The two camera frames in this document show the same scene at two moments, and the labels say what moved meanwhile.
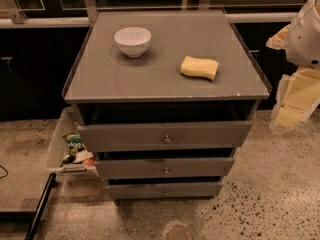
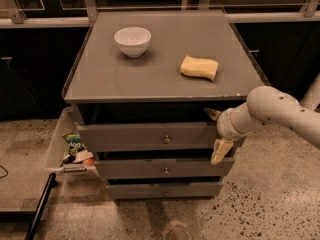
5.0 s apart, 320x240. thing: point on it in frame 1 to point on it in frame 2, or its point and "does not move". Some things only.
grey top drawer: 165,136 does not move
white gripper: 305,39 to 225,125
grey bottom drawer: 137,191 does not move
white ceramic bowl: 134,41 does not move
